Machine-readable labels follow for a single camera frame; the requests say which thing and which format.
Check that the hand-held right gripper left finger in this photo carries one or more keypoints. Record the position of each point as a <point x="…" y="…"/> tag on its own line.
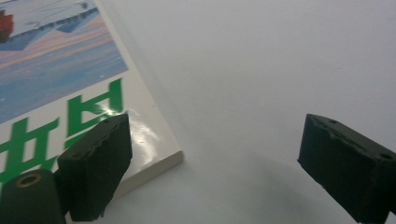
<point x="96" y="168"/>

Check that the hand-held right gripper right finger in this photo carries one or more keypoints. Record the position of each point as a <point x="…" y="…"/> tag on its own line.
<point x="351" y="171"/>

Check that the light grey table mat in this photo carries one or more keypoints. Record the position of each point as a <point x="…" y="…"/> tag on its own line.
<point x="249" y="77"/>

